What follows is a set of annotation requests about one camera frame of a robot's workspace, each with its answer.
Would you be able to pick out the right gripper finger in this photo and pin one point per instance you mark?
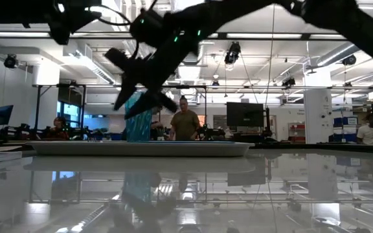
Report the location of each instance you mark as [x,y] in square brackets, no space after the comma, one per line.
[142,105]
[125,90]

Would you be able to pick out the teal transparent plastic cup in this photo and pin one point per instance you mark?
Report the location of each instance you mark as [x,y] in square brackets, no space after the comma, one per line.
[139,129]

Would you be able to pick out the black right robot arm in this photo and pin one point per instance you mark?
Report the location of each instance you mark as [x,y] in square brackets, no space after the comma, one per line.
[335,16]

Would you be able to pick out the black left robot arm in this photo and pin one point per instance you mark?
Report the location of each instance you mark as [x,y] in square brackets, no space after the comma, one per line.
[73,19]

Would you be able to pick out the grey plastic tray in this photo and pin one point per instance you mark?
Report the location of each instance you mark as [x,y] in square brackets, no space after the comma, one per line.
[141,149]

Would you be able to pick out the person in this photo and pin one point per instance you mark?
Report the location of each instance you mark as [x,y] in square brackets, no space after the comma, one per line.
[368,134]
[185,124]
[58,131]

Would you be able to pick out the black ceiling spotlight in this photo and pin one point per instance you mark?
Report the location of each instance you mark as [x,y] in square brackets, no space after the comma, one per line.
[232,53]
[10,61]
[349,60]

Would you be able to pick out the ceiling light strip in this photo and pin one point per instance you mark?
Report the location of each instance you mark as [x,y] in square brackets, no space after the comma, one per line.
[18,34]
[264,36]

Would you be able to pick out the blue screen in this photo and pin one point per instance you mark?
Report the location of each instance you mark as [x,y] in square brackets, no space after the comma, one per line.
[3,115]

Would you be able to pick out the white square column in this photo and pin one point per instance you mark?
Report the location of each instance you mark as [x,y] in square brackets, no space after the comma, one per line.
[317,116]

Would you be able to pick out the white glossy table mat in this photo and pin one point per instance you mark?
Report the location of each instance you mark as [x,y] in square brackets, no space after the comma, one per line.
[303,194]

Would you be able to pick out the blue storage bins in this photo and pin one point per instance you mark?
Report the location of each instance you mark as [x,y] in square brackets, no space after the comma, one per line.
[345,121]

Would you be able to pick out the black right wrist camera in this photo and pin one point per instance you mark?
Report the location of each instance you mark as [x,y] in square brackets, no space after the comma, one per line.
[147,27]

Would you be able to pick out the black metal rack frame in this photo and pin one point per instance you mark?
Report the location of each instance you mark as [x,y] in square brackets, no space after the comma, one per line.
[73,95]

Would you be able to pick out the black metal table frame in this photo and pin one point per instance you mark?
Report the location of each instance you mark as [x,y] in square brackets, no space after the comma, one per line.
[303,146]

